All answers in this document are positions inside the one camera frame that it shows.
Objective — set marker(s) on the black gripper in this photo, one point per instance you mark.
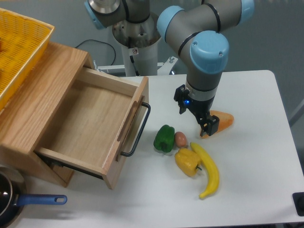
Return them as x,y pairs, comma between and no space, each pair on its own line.
199,104

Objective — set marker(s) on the yellow banana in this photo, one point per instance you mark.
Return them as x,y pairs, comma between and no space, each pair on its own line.
211,169

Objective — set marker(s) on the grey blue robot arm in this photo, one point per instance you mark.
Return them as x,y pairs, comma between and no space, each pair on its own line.
194,35

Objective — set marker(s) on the orange carrot piece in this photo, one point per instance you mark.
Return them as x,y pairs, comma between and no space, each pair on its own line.
225,120

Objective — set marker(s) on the brown egg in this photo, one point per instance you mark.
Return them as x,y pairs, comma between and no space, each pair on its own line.
180,139

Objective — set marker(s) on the green bell pepper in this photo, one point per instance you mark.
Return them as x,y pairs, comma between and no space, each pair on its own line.
164,139

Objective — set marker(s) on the yellow bell pepper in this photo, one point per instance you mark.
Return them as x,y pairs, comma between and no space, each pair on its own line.
188,161

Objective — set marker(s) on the open wooden drawer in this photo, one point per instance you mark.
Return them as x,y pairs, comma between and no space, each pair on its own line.
98,119

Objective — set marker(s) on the black corner object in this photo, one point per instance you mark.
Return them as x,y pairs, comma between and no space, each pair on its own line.
298,198

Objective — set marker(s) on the wooden drawer cabinet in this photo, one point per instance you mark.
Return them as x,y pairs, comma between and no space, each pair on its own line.
27,115

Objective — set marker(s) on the yellow plastic basket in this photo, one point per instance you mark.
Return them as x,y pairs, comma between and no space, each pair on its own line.
23,41

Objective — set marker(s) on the white metal mounting bracket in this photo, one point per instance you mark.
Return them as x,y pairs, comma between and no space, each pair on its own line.
163,68

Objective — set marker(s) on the black drawer handle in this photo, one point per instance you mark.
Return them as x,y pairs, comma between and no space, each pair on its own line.
140,131

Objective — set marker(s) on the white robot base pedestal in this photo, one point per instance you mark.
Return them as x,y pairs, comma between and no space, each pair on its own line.
139,42

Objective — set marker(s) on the black frying pan blue handle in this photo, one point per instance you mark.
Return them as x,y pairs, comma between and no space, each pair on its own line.
14,196

